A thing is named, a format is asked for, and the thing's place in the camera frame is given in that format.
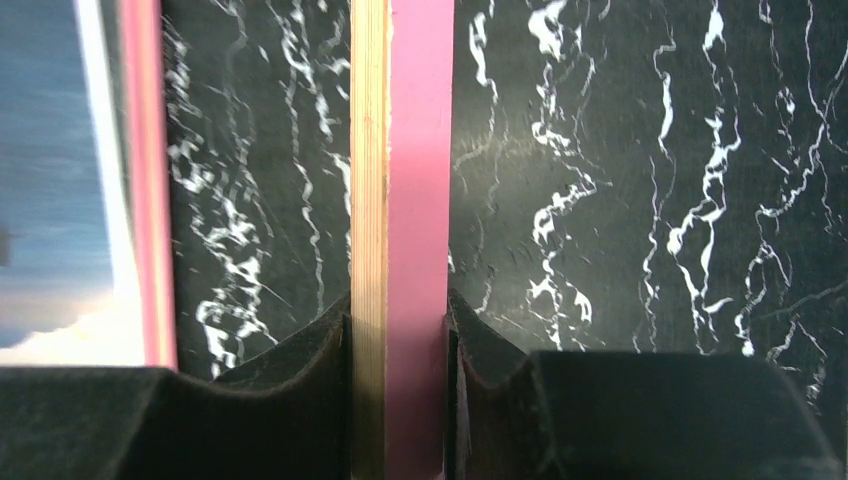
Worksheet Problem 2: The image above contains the black marble pattern board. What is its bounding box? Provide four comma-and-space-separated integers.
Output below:
162, 1, 847, 417

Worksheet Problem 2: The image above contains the landscape photo board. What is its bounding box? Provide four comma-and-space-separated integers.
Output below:
1, 1, 146, 366

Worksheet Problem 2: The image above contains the pink wooden picture frame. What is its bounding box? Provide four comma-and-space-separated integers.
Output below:
118, 1, 454, 479

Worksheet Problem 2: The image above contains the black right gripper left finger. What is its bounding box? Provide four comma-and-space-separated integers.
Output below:
1, 297, 350, 479

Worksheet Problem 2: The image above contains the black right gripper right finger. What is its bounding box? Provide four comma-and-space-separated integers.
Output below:
445, 290, 845, 479

